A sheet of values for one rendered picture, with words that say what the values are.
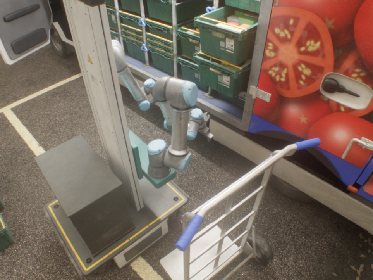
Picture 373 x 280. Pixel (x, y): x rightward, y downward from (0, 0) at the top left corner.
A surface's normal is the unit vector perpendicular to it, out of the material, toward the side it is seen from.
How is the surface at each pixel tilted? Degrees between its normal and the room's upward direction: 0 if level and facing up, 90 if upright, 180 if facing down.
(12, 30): 88
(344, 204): 90
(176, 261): 0
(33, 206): 0
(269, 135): 90
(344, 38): 90
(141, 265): 0
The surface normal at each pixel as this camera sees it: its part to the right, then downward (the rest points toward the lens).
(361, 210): -0.68, 0.50
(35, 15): 0.92, 0.19
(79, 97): 0.00, -0.73
